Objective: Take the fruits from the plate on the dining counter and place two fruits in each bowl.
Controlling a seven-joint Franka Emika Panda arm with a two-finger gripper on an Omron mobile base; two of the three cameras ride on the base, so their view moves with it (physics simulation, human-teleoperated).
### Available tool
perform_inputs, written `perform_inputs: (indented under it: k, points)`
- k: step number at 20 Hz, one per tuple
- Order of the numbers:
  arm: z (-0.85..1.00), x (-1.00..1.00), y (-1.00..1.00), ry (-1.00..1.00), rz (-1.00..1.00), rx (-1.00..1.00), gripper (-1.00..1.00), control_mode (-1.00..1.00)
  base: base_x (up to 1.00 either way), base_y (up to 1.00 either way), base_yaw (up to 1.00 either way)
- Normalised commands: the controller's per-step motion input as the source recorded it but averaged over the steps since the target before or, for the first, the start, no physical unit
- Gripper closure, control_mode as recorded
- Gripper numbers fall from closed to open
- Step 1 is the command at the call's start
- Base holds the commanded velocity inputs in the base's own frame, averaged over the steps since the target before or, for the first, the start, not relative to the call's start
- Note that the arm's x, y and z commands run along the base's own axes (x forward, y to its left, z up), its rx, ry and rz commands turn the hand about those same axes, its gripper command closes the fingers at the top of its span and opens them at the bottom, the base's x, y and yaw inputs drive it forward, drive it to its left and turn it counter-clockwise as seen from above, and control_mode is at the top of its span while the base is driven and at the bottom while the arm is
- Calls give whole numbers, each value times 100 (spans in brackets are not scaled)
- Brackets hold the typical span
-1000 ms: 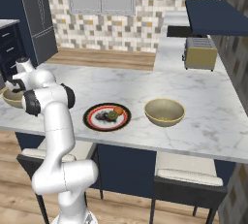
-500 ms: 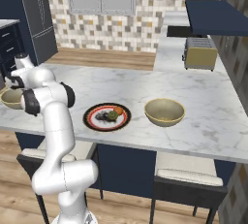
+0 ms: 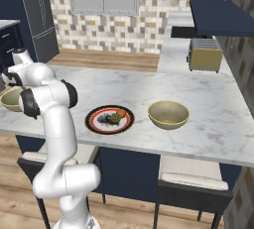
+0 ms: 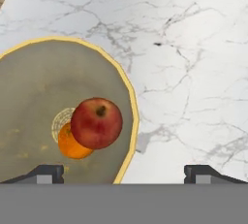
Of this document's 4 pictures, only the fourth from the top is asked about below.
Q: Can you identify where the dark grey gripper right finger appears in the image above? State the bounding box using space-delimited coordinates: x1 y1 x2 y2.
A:
183 164 248 185

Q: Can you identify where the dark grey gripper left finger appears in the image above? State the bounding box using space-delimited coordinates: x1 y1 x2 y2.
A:
0 164 65 185

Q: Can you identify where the orange fruit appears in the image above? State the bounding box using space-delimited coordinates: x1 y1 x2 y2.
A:
57 121 95 160

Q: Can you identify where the red apple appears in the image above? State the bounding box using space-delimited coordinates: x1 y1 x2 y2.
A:
70 97 124 150

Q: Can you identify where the grey plate with yellow rim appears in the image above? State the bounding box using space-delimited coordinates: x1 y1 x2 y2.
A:
0 36 140 185

